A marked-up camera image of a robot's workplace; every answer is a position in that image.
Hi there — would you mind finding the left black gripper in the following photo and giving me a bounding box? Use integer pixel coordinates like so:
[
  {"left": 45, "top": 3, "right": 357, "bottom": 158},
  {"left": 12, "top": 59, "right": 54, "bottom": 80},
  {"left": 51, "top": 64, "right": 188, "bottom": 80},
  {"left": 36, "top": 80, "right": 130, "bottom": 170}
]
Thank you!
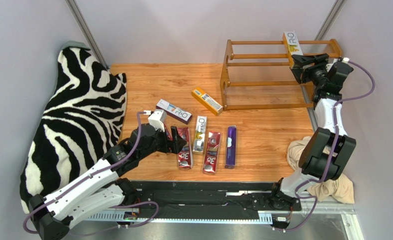
[{"left": 138, "top": 124, "right": 187, "bottom": 160}]

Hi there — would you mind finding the orange white R.O.C.S. toothpaste box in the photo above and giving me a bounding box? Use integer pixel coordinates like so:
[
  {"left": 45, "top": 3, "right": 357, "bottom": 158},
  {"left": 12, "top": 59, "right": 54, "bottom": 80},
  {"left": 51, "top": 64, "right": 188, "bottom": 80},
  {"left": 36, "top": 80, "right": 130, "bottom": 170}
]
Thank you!
[{"left": 282, "top": 31, "right": 304, "bottom": 69}]

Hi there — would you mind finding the silver yellow R.O.C.S. toothpaste box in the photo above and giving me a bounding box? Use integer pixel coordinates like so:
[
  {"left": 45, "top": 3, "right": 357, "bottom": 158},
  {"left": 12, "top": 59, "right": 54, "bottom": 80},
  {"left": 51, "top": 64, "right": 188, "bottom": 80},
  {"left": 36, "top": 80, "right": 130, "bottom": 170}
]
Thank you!
[{"left": 192, "top": 115, "right": 208, "bottom": 155}]

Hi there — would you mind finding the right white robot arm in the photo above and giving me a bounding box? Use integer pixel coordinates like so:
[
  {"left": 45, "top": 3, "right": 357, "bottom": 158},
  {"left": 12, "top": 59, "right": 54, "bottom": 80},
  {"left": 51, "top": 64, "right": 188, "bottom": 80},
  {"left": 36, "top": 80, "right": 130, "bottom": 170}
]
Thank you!
[{"left": 269, "top": 53, "right": 357, "bottom": 210}]

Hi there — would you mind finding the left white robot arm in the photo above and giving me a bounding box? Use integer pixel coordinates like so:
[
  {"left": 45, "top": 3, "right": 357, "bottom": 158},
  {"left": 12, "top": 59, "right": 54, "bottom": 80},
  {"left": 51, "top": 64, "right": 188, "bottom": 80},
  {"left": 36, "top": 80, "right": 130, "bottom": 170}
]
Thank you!
[{"left": 23, "top": 123, "right": 187, "bottom": 240}]

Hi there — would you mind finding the orange wooden shelf rack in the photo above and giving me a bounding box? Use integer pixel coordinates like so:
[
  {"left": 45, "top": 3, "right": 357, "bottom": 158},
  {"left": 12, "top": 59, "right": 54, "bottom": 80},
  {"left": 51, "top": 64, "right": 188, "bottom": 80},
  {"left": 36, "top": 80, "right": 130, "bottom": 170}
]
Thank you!
[{"left": 220, "top": 38, "right": 343, "bottom": 111}]

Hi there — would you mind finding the red 3D toothpaste box left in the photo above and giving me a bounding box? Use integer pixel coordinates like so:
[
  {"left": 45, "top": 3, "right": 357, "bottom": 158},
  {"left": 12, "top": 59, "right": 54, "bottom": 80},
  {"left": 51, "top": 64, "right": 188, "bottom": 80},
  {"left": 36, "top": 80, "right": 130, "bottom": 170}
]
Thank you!
[{"left": 177, "top": 127, "right": 193, "bottom": 169}]

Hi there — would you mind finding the red 3d toothpaste box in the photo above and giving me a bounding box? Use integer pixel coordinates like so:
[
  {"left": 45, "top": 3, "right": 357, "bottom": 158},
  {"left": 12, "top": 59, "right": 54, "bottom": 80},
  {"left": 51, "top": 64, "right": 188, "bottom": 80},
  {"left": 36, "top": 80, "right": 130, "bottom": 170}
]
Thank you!
[
  {"left": 177, "top": 127, "right": 193, "bottom": 169},
  {"left": 202, "top": 131, "right": 221, "bottom": 174}
]

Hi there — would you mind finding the purple white R.O.C.S. toothpaste box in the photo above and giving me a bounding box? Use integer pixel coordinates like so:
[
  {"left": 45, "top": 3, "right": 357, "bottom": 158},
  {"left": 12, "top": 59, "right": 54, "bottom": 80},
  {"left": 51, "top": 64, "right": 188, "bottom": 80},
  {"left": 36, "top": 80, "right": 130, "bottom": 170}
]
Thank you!
[{"left": 155, "top": 99, "right": 193, "bottom": 125}]

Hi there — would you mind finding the red 3D toothpaste box right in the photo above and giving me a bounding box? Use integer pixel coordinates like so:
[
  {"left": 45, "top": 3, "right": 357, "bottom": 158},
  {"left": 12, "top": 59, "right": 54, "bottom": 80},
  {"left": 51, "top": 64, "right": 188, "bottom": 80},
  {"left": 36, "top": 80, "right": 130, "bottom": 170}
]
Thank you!
[{"left": 202, "top": 131, "right": 221, "bottom": 174}]

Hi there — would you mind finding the zebra pattern cushion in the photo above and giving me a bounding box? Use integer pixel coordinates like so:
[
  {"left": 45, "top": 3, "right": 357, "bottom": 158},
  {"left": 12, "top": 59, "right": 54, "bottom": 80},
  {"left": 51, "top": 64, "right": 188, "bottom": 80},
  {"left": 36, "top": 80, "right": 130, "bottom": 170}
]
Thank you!
[{"left": 19, "top": 43, "right": 127, "bottom": 214}]

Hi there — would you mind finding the beige crumpled cloth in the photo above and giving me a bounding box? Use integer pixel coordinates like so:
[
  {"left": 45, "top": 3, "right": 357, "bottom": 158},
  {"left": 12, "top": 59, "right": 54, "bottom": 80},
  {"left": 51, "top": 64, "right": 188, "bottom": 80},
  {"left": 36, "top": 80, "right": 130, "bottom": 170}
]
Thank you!
[{"left": 286, "top": 136, "right": 355, "bottom": 204}]

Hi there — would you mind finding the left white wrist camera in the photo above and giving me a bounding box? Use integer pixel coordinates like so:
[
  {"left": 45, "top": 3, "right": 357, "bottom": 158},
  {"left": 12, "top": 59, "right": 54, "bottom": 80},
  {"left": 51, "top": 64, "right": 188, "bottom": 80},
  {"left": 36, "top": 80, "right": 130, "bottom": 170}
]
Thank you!
[{"left": 148, "top": 109, "right": 167, "bottom": 132}]

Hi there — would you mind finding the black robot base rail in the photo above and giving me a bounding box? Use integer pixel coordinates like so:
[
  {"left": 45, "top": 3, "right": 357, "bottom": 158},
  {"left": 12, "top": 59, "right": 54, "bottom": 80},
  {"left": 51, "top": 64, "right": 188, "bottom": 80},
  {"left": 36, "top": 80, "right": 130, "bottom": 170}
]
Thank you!
[{"left": 90, "top": 180, "right": 302, "bottom": 228}]

